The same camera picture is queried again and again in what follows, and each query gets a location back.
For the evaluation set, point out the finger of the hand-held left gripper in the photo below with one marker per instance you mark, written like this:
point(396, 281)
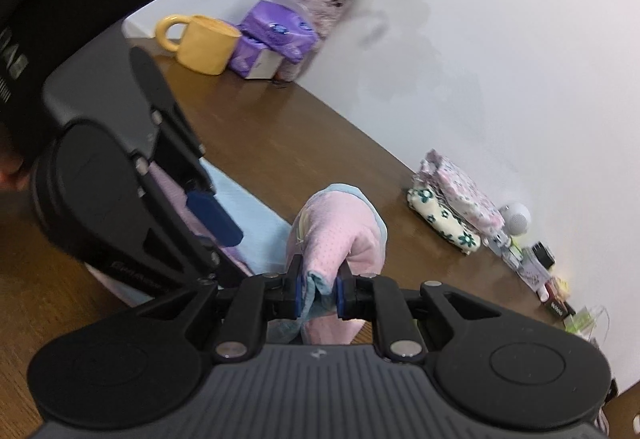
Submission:
point(170, 119)
point(215, 219)

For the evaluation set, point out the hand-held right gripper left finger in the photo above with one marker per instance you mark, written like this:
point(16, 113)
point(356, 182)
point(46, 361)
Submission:
point(299, 295)

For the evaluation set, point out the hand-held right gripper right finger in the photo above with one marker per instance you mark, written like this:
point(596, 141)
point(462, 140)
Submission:
point(340, 297)

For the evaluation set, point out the pink blue mesh shirt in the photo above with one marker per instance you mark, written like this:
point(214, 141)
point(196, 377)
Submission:
point(335, 229)

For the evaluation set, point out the yellow mug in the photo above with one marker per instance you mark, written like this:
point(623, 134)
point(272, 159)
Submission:
point(207, 46)

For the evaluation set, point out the purple tissue pack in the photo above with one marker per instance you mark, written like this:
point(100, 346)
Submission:
point(255, 61)
point(280, 29)

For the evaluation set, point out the green floral folded cloth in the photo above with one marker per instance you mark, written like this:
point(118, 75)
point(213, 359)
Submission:
point(445, 221)

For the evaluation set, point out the pink floral folded cloth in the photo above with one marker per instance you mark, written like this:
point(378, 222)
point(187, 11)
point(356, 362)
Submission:
point(465, 191)

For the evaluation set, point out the green white box stack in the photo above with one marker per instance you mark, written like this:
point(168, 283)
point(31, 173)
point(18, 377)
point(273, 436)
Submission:
point(512, 259)

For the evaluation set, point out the fuzzy purple vase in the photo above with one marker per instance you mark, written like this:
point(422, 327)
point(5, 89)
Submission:
point(317, 4)

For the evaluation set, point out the white robot speaker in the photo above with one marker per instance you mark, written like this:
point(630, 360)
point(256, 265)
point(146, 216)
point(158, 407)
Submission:
point(515, 219)

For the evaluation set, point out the grey printed tin box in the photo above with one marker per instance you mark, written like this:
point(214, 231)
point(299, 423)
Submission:
point(532, 275)

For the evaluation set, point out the white tube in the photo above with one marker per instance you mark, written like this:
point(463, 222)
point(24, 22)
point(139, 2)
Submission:
point(543, 294)

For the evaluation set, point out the black charger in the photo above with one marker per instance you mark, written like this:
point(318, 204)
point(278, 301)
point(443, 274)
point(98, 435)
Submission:
point(542, 255)

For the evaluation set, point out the black box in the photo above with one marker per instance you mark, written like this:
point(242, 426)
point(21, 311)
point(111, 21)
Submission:
point(560, 309)

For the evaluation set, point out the yellow pink toy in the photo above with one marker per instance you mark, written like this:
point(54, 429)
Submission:
point(560, 285)

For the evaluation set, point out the green bottle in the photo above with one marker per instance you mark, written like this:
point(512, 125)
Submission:
point(580, 320)

